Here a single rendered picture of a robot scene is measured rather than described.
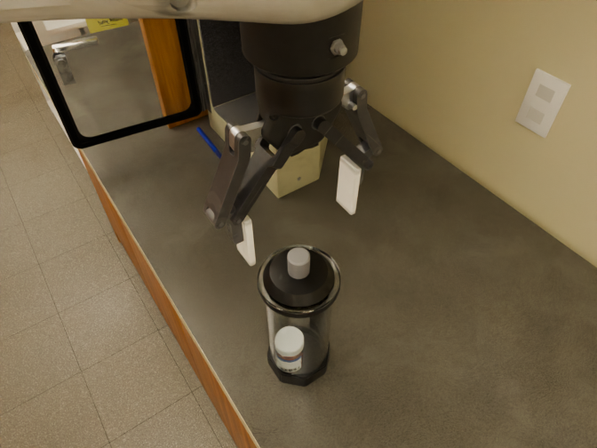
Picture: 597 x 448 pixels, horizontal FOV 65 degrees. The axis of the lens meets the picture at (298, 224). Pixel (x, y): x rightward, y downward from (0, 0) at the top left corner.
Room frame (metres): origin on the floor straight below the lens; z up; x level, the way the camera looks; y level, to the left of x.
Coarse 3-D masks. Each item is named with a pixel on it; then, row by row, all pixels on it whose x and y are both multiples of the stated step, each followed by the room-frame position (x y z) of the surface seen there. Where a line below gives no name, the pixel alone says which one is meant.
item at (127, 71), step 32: (64, 32) 0.86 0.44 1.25; (96, 32) 0.88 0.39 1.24; (128, 32) 0.91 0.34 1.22; (160, 32) 0.94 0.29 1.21; (96, 64) 0.87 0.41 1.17; (128, 64) 0.90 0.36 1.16; (160, 64) 0.93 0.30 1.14; (64, 96) 0.84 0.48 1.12; (96, 96) 0.86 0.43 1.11; (128, 96) 0.89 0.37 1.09; (160, 96) 0.92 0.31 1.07; (96, 128) 0.85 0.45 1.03
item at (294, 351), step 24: (264, 264) 0.37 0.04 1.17; (336, 264) 0.37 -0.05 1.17; (264, 288) 0.33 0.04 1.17; (336, 288) 0.33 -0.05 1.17; (288, 312) 0.30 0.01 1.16; (312, 312) 0.30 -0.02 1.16; (288, 336) 0.31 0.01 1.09; (312, 336) 0.31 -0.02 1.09; (288, 360) 0.31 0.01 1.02; (312, 360) 0.31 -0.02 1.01
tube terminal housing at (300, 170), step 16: (208, 112) 0.98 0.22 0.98; (224, 128) 0.91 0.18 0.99; (320, 144) 0.78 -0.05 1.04; (288, 160) 0.74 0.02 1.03; (304, 160) 0.76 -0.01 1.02; (320, 160) 0.80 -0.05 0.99; (272, 176) 0.74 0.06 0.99; (288, 176) 0.74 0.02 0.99; (304, 176) 0.76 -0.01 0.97; (288, 192) 0.74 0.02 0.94
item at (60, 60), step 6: (60, 54) 0.84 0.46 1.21; (54, 60) 0.83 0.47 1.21; (60, 60) 0.83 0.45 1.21; (66, 60) 0.83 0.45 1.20; (60, 66) 0.83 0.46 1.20; (66, 66) 0.83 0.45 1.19; (60, 72) 0.83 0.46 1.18; (66, 72) 0.83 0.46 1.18; (66, 78) 0.83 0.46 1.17; (72, 78) 0.83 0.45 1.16; (66, 84) 0.83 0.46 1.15
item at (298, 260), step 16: (288, 256) 0.35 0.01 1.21; (304, 256) 0.35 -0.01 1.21; (320, 256) 0.37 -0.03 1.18; (272, 272) 0.35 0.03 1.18; (288, 272) 0.35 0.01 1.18; (304, 272) 0.34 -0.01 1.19; (320, 272) 0.35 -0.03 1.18; (272, 288) 0.33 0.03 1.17; (288, 288) 0.32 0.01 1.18; (304, 288) 0.32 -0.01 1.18; (320, 288) 0.32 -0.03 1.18; (288, 304) 0.31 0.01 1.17; (304, 304) 0.31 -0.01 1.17
